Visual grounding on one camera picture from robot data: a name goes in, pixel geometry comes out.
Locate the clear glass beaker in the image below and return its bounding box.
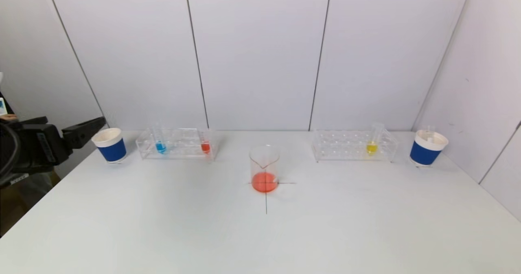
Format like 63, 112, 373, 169
249, 145, 280, 193

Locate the test tube with orange pigment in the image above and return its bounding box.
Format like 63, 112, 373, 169
199, 125, 212, 155

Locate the test tube with blue pigment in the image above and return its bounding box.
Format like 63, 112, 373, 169
153, 123, 168, 155

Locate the test tube with yellow pigment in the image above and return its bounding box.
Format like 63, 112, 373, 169
365, 123, 385, 156

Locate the blue white paper cup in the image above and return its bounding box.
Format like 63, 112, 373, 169
409, 130, 449, 168
92, 128, 127, 164

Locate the clear acrylic test tube rack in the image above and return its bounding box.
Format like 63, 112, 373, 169
311, 128, 399, 163
136, 127, 218, 161

